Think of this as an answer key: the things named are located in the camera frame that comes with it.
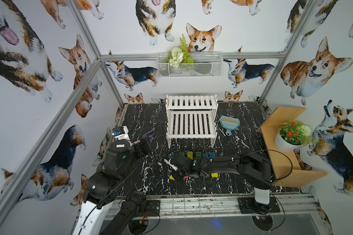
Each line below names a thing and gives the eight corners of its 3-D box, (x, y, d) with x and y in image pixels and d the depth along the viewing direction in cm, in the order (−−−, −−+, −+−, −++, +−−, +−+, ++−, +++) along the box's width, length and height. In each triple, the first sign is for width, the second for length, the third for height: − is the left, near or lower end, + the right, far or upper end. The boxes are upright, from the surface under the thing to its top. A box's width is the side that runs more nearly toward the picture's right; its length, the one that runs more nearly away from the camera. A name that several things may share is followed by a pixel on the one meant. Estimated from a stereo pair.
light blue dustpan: (222, 135, 104) (222, 132, 102) (218, 117, 115) (219, 115, 112) (242, 135, 104) (243, 132, 102) (237, 117, 115) (238, 115, 112)
